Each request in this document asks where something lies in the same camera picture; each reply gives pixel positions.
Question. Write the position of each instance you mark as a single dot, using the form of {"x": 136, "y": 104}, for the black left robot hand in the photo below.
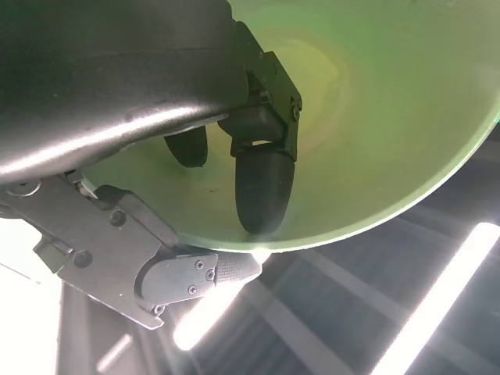
{"x": 97, "y": 78}

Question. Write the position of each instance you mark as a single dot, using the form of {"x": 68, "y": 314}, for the pale grey-green bowl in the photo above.
{"x": 390, "y": 117}

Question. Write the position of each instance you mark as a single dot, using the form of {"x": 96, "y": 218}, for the bright ceiling light strip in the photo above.
{"x": 211, "y": 312}
{"x": 441, "y": 304}

